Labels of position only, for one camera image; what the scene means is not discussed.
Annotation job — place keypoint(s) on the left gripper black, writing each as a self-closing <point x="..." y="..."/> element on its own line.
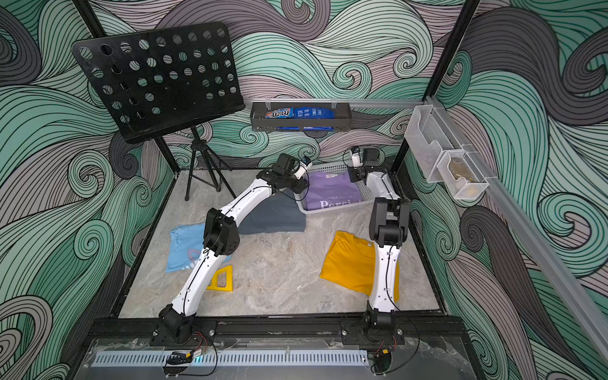
<point x="304" y="186"/>

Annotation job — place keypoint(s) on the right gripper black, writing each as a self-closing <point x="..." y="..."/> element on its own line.
<point x="359" y="173"/>

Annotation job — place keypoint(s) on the grey t-shirt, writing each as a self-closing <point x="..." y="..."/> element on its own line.
<point x="278" y="213"/>

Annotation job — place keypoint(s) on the purple t-shirt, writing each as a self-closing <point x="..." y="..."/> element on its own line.
<point x="331" y="190"/>

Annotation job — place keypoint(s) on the yellow t-shirt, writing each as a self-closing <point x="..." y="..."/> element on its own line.
<point x="365" y="267"/>

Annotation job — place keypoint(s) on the light blue t-shirt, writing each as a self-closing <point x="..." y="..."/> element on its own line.
<point x="186" y="245"/>

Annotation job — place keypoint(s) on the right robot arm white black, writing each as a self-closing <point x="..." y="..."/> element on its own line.
<point x="388" y="230"/>

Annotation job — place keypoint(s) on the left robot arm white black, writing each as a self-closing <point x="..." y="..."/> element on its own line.
<point x="221" y="239"/>

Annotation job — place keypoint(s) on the white plastic basket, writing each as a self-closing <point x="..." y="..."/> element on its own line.
<point x="334" y="168"/>

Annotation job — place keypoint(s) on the m&m candy packet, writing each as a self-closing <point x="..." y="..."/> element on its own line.
<point x="285" y="113"/>

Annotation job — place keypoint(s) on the blue snack packet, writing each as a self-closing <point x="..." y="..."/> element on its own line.
<point x="313" y="113"/>

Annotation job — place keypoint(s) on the clear bin with brown items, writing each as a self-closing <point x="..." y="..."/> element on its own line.
<point x="458" y="176"/>

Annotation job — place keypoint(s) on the yellow triangular toy block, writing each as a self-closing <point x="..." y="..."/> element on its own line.
<point x="222" y="280"/>

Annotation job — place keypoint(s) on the black perforated music stand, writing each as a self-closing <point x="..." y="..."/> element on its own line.
<point x="159" y="81"/>

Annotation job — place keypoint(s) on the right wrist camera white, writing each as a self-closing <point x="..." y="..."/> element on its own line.
<point x="356" y="157"/>

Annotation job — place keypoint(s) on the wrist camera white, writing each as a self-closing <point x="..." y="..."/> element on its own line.
<point x="303" y="168"/>
<point x="356" y="157"/>

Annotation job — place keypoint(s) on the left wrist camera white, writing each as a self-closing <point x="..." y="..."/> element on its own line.
<point x="303" y="168"/>

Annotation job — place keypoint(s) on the dark metal wall shelf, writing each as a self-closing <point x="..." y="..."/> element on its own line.
<point x="341" y="122"/>

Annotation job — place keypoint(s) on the clear plastic wall bin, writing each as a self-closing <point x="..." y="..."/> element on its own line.
<point x="429" y="137"/>

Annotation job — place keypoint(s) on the white slotted cable duct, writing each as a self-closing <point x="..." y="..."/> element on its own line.
<point x="238" y="358"/>

